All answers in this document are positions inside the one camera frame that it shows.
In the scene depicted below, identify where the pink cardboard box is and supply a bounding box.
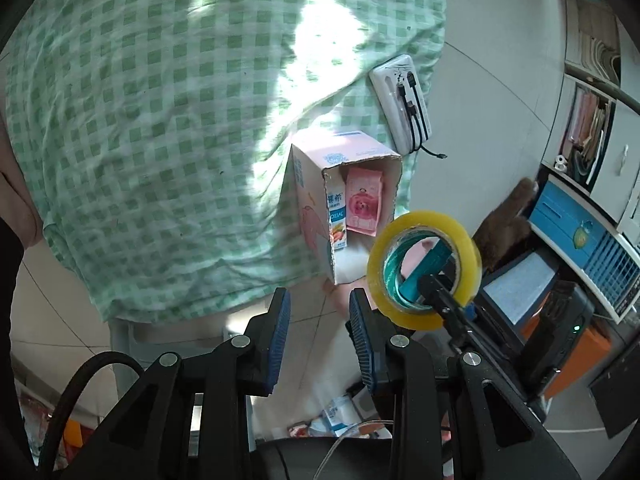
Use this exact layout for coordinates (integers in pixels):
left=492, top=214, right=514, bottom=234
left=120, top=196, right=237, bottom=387
left=290, top=129, right=404, bottom=286

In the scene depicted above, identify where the white paper sheet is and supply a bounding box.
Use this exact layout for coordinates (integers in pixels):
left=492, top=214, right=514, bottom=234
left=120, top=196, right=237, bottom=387
left=481, top=250, right=557, bottom=327

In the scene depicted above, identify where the small milk carton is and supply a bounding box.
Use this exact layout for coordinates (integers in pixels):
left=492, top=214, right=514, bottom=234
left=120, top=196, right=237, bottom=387
left=320, top=394, right=372, bottom=437

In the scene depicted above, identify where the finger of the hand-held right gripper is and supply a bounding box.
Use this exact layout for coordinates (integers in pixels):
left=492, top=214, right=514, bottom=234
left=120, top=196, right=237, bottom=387
left=467, top=297, right=526, bottom=381
left=399, top=239, right=474, bottom=357

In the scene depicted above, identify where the white bookshelf cabinet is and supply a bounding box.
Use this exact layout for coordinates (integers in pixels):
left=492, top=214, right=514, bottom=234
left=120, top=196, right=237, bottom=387
left=539, top=0, right=640, bottom=242

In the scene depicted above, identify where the pink-beige soft object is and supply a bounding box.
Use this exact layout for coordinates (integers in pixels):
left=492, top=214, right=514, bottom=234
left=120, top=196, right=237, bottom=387
left=0, top=110, right=44, bottom=249

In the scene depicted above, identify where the thick black cable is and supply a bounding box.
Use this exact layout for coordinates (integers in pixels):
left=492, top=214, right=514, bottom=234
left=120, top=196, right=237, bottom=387
left=36, top=351, right=147, bottom=480

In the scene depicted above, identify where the brown fuzzy cloth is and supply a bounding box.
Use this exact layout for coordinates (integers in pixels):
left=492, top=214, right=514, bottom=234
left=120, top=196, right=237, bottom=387
left=472, top=177, right=542, bottom=274

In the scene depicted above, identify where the blue white drink carton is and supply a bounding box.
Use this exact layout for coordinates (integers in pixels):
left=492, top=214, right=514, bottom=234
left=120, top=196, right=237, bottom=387
left=327, top=191, right=349, bottom=251

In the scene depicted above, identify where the white power bank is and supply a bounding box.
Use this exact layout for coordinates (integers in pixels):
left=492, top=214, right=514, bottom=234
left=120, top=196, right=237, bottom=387
left=369, top=54, right=447, bottom=161

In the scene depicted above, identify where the green checked bed sheet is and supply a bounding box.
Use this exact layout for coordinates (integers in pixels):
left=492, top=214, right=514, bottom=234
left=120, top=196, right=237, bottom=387
left=4, top=0, right=448, bottom=324

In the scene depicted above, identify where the orange box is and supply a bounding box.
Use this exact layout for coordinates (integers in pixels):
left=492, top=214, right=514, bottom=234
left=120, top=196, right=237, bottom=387
left=520, top=310, right=612, bottom=402

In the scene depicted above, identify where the blue white air cooler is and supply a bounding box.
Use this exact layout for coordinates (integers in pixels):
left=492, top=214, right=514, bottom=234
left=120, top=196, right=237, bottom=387
left=528, top=179, right=640, bottom=324

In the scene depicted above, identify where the black flat panel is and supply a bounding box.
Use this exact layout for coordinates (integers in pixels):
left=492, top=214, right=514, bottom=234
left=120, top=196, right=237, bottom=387
left=589, top=344, right=640, bottom=439

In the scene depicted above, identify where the pink drink carton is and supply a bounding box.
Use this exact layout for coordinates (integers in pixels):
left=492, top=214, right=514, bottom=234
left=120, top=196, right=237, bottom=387
left=345, top=166, right=385, bottom=236

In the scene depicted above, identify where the thin clear cable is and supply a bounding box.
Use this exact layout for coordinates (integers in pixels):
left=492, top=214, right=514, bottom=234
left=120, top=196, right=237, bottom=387
left=315, top=421, right=397, bottom=480

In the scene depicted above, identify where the yellow packing tape roll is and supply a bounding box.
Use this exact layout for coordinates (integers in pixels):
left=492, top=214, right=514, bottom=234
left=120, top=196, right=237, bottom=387
left=366, top=210, right=482, bottom=331

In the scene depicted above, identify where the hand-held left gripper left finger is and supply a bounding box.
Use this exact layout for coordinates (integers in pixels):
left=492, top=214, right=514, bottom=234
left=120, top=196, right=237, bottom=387
left=52, top=287, right=292, bottom=480

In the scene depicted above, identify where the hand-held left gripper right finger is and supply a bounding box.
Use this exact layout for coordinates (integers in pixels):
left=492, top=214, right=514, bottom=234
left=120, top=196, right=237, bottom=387
left=348, top=287, right=581, bottom=480

